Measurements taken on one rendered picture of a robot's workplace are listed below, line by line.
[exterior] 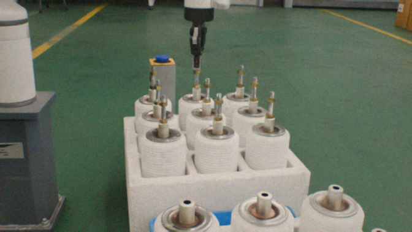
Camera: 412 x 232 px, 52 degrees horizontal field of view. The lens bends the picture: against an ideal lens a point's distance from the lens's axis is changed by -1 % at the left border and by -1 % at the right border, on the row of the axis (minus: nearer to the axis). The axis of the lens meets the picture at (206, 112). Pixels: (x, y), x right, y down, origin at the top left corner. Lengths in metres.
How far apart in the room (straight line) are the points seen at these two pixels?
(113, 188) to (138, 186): 0.36
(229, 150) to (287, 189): 0.16
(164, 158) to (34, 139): 0.29
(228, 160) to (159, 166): 0.15
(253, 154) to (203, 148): 0.12
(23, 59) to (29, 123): 0.13
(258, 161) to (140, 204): 0.27
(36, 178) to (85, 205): 0.19
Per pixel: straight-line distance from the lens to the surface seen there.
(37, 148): 1.01
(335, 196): 0.70
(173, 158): 0.89
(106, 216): 1.12
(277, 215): 0.67
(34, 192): 1.04
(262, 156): 0.95
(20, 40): 0.96
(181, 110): 1.14
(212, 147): 0.90
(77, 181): 1.28
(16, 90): 0.98
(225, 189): 0.92
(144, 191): 0.89
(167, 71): 1.26
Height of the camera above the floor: 0.61
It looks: 20 degrees down
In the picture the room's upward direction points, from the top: 2 degrees clockwise
